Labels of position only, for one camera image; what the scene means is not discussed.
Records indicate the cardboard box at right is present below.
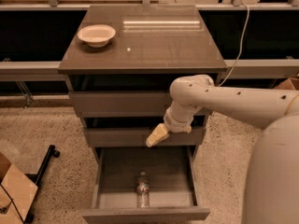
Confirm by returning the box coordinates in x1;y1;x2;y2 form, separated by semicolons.
275;77;299;91

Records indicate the cardboard box at left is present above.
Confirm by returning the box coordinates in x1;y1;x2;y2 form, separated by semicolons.
0;153;37;224

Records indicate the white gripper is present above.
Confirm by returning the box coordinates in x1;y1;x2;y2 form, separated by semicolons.
146;108;192;147

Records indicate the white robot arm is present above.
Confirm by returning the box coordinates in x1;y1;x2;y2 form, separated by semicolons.
146;75;299;224

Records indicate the top grey drawer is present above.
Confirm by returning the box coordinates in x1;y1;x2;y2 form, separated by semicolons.
68;90;220;118

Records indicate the metal rail frame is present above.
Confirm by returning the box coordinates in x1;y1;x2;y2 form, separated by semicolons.
0;59;299;82

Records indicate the black wheeled stand leg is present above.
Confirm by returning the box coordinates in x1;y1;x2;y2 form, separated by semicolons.
24;145;60;224

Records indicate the white paper bowl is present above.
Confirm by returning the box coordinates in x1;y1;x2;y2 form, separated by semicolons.
78;24;116;48

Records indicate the middle grey drawer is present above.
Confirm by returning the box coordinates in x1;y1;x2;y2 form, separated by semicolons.
84;127;206;147

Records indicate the open bottom drawer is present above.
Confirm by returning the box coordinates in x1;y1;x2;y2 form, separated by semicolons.
83;147;209;224

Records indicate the clear plastic water bottle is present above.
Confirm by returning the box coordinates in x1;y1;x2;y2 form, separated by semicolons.
136;172;150;208

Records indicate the white hanging cable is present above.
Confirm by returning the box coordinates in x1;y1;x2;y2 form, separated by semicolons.
217;2;250;88

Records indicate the grey drawer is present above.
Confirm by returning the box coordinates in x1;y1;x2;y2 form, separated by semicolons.
68;90;220;118
84;127;206;147

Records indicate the grey drawer cabinet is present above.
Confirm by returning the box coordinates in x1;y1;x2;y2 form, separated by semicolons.
57;5;228;224

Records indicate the cardboard box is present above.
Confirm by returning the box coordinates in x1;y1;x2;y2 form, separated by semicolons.
275;77;299;91
0;153;37;224

